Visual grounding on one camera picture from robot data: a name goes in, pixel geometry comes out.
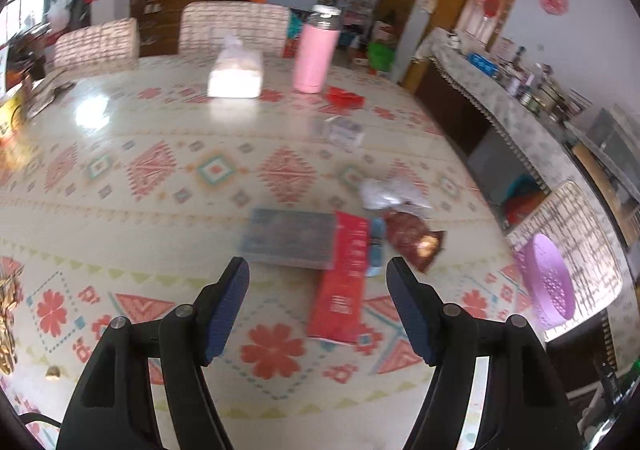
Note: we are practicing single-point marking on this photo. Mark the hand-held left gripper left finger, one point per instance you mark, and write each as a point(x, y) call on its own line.
point(227, 310)

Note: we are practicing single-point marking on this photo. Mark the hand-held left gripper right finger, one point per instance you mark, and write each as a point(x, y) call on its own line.
point(415, 315)

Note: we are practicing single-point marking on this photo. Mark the blue printed box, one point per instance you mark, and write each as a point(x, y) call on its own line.
point(377, 255)

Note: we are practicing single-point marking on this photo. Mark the red cigarette carton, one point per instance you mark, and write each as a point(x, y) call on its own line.
point(345, 280)

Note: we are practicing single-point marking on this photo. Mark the brown snack wrapper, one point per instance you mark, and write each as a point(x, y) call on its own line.
point(410, 235)

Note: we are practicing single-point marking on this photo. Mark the grey box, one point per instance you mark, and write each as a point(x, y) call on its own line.
point(290, 237)

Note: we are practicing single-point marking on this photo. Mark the clear plastic bag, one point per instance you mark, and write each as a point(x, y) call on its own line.
point(390, 192)

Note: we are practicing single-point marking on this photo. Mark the purple plastic basket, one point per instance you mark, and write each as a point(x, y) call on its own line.
point(545, 280)

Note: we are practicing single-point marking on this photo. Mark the white medicine box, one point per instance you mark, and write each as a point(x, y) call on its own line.
point(345, 133)

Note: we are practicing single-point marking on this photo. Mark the patterned chair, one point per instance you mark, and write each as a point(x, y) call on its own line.
point(585, 230)
point(235, 28)
point(95, 48)

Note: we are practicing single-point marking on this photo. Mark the sideboard with floral cloth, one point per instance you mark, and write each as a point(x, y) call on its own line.
point(510, 110)

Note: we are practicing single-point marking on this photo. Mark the red crumpled wrapper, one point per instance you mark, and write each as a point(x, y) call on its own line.
point(345, 97)

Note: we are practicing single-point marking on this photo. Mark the white tissue pack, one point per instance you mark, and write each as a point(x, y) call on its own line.
point(235, 75)

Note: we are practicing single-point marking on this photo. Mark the blue tissue packet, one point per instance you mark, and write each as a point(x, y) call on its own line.
point(483, 64)

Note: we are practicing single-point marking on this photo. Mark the green bag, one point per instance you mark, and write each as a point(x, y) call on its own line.
point(381, 56)

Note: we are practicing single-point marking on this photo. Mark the pink thermos flask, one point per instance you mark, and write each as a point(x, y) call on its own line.
point(312, 60)

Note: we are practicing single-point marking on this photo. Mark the red paper wall decoration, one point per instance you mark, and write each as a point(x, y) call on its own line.
point(553, 0)

